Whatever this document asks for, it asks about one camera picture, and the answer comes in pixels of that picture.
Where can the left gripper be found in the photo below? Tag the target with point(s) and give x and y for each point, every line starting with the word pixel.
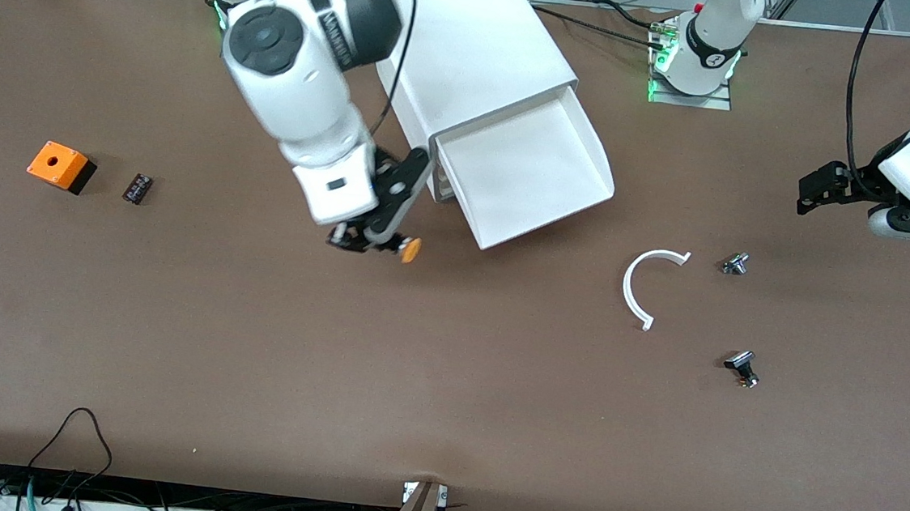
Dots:
pixel 864 185

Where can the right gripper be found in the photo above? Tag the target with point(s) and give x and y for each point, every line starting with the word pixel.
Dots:
pixel 348 236

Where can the orange push button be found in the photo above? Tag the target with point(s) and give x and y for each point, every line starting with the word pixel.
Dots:
pixel 411 250

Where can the white drawer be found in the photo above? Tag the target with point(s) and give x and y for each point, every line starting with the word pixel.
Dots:
pixel 526 172

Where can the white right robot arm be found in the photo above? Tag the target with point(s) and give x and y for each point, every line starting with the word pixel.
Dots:
pixel 297 97

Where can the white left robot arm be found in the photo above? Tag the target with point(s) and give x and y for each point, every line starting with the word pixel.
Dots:
pixel 716 32

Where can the white drawer cabinet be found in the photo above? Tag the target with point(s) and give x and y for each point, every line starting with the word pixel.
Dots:
pixel 480 38

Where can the orange button box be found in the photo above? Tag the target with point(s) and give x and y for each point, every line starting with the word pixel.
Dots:
pixel 56 162

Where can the chrome metal fitting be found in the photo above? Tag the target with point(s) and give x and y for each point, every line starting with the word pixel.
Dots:
pixel 735 264

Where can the small black terminal block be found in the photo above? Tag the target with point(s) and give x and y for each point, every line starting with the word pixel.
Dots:
pixel 138 188

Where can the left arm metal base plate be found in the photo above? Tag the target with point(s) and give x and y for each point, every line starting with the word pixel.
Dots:
pixel 719 102

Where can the black push button switch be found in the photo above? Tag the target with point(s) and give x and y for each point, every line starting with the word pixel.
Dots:
pixel 741 362

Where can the white semicircular bracket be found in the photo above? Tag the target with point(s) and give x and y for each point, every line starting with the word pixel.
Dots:
pixel 626 289

